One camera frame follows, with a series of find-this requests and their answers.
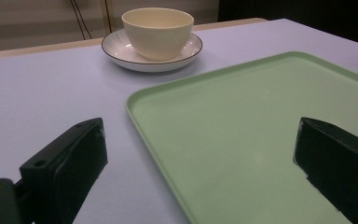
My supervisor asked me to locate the white plate with dark rim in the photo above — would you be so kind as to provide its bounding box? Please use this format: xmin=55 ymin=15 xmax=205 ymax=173
xmin=101 ymin=28 xmax=204 ymax=74

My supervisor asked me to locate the green tray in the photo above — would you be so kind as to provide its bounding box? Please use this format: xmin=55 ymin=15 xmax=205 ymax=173
xmin=125 ymin=50 xmax=358 ymax=224

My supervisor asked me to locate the cream bowl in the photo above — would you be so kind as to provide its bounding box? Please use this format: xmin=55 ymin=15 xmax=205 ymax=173
xmin=121 ymin=7 xmax=195 ymax=63

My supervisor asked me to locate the black cable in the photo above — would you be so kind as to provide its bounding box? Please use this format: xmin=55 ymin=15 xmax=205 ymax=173
xmin=104 ymin=0 xmax=113 ymax=34
xmin=69 ymin=0 xmax=93 ymax=41

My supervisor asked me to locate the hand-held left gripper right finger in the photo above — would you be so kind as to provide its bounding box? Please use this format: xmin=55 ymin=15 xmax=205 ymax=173
xmin=293 ymin=117 xmax=358 ymax=224

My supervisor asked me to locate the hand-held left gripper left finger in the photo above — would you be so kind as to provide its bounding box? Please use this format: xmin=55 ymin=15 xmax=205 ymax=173
xmin=19 ymin=117 xmax=109 ymax=224

